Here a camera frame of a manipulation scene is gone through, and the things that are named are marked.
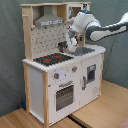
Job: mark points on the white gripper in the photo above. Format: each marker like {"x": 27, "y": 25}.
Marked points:
{"x": 72, "y": 39}

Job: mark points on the small metal toy pot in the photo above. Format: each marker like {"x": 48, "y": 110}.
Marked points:
{"x": 62, "y": 46}

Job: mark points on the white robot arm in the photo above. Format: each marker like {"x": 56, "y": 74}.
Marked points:
{"x": 86, "y": 22}

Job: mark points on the wooden toy kitchen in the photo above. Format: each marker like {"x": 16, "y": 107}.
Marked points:
{"x": 40, "y": 84}

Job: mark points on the grey toy sink basin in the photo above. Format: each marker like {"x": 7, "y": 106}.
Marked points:
{"x": 82, "y": 51}

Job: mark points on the toy microwave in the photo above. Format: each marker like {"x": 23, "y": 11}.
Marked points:
{"x": 73, "y": 9}

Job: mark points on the grey toy range hood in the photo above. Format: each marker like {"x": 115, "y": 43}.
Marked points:
{"x": 48, "y": 18}

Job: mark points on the black toy stovetop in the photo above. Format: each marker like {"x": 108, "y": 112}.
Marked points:
{"x": 52, "y": 59}

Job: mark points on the right red stove knob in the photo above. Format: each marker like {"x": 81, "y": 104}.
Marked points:
{"x": 74, "y": 69}

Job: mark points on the red stove knob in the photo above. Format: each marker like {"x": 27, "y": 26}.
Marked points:
{"x": 74, "y": 69}
{"x": 56, "y": 75}

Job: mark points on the white cabinet door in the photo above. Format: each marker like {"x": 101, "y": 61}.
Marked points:
{"x": 90, "y": 79}

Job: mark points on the left red stove knob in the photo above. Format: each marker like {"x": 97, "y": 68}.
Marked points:
{"x": 56, "y": 75}

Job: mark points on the toy oven door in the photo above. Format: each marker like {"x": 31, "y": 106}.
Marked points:
{"x": 64, "y": 95}

